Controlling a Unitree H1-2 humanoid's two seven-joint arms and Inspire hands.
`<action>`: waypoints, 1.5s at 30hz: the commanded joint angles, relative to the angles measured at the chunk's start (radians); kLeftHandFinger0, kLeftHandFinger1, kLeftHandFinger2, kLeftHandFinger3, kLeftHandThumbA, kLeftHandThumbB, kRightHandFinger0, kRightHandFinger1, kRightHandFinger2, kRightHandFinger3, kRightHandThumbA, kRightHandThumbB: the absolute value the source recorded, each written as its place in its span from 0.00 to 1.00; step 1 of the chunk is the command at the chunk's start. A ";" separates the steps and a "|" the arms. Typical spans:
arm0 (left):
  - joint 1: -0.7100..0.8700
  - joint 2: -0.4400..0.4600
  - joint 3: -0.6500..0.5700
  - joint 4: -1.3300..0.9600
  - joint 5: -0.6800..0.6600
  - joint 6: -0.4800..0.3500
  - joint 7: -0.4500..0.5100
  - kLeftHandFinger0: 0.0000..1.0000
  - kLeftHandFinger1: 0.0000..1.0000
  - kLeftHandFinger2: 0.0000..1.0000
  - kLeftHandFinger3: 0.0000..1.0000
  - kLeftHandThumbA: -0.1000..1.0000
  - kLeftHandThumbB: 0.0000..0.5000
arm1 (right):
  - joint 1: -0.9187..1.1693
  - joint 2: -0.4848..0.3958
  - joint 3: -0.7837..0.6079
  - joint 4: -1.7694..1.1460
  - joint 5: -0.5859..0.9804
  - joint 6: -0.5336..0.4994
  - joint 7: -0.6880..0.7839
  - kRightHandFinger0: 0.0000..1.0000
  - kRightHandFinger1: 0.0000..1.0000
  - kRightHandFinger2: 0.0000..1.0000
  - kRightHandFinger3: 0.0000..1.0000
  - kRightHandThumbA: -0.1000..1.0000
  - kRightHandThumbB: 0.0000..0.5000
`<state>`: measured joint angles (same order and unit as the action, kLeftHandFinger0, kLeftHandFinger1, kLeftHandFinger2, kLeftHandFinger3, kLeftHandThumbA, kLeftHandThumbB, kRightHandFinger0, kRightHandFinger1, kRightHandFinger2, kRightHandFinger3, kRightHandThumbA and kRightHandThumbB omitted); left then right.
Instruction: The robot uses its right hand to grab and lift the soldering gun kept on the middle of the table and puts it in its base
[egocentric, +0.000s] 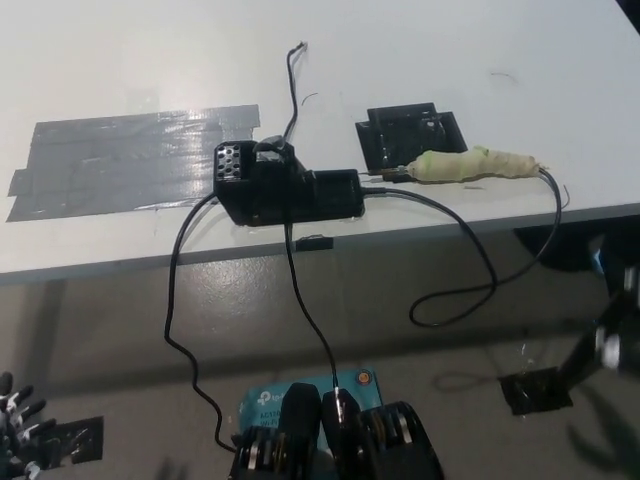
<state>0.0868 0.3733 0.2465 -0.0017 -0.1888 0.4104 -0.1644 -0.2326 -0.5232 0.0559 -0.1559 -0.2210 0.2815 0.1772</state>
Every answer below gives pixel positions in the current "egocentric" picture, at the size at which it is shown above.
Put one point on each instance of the black teal robot torso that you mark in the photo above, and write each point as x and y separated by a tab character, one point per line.
300	425

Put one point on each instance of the black object under table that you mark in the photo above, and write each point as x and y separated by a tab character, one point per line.
550	250

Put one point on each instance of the black square printed tray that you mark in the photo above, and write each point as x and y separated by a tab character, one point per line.
400	130

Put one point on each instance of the grey duct tape patch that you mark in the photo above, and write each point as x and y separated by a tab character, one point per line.
125	160

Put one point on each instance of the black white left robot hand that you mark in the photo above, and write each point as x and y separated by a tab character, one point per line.
17	415

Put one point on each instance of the black slanted stand leg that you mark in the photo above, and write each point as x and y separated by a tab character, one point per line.
582	352

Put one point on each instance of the black soldering station base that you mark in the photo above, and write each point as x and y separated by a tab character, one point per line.
300	200

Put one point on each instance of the grey table leg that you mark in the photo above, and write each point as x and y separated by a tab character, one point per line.
54	325

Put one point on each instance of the tape-wrapped soldering iron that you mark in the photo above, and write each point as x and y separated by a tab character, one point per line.
460	165

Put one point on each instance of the small black tape strip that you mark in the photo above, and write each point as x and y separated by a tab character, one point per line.
315	244

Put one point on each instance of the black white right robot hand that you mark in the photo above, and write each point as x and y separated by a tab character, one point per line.
620	325

